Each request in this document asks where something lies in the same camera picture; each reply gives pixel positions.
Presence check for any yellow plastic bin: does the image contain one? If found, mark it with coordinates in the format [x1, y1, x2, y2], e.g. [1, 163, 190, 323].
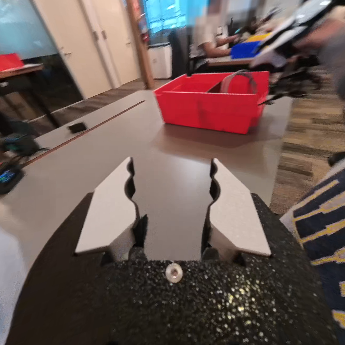
[247, 32, 271, 43]

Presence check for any navy patterned garment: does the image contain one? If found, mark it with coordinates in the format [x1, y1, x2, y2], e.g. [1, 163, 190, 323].
[280, 159, 345, 345]

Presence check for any black device with lit screen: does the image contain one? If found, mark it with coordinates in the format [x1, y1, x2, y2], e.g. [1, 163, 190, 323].
[0, 164, 25, 194]

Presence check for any grey braided usb-c cable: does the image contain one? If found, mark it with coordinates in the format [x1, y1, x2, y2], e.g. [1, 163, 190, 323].
[221, 70, 259, 95]

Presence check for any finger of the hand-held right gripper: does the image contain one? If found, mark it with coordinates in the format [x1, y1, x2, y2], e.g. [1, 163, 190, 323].
[259, 17, 308, 51]
[250, 50, 288, 69]

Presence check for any red fire extinguisher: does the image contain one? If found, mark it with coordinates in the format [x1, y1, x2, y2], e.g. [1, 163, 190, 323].
[139, 16, 150, 43]

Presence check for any person's right hand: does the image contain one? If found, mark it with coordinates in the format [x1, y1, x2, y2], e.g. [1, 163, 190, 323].
[295, 20, 335, 54]

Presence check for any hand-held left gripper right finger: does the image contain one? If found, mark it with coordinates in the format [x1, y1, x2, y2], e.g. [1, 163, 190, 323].
[201, 158, 272, 264]

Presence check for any dark wooden side table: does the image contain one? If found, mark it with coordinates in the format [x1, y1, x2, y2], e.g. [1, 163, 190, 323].
[0, 63, 61, 130]

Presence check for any blue plastic bin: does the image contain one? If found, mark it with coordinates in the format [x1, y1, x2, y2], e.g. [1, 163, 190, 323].
[230, 40, 266, 60]

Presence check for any red plastic bin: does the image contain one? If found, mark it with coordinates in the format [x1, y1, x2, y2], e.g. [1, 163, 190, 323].
[153, 71, 270, 135]

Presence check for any dark device with teal light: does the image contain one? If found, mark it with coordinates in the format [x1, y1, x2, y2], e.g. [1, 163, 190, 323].
[0, 135, 49, 159]

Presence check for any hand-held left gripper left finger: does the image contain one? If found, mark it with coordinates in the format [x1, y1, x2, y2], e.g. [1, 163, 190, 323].
[75, 157, 149, 261]

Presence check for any black office chair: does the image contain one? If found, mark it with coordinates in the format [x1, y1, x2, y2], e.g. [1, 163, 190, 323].
[169, 28, 196, 79]

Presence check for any small black block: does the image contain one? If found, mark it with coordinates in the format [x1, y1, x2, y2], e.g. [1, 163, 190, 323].
[68, 122, 88, 134]

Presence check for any white cabinet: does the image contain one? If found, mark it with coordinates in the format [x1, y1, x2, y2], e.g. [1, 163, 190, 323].
[148, 44, 173, 80]

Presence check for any red flat box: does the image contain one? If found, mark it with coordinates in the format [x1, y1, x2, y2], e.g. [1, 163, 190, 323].
[0, 53, 25, 72]

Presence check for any white double door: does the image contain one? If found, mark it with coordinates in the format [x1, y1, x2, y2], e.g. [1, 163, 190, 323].
[35, 0, 141, 99]

